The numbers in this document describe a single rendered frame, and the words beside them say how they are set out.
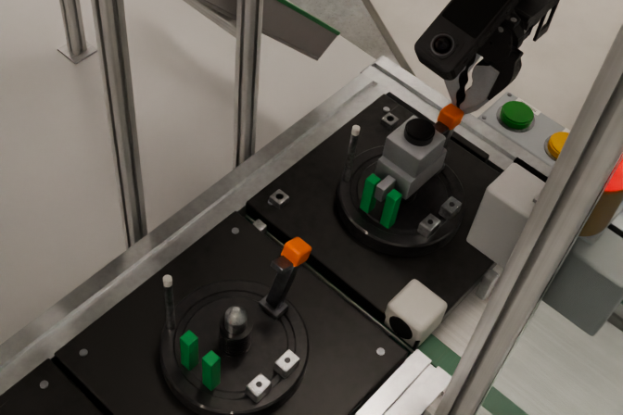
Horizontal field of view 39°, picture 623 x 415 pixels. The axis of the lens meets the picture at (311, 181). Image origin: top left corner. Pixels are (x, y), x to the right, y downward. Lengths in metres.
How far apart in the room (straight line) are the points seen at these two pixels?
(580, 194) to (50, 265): 0.67
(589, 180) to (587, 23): 0.91
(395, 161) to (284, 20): 0.22
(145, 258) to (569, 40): 0.76
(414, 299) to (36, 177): 0.51
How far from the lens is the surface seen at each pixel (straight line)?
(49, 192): 1.11
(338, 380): 0.85
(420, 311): 0.87
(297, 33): 1.02
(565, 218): 0.58
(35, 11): 1.35
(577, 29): 1.43
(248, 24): 0.90
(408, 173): 0.88
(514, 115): 1.09
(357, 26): 2.64
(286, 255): 0.80
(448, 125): 0.93
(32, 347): 0.89
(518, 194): 0.65
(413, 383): 0.88
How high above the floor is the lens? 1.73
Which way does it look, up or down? 51 degrees down
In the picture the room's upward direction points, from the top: 8 degrees clockwise
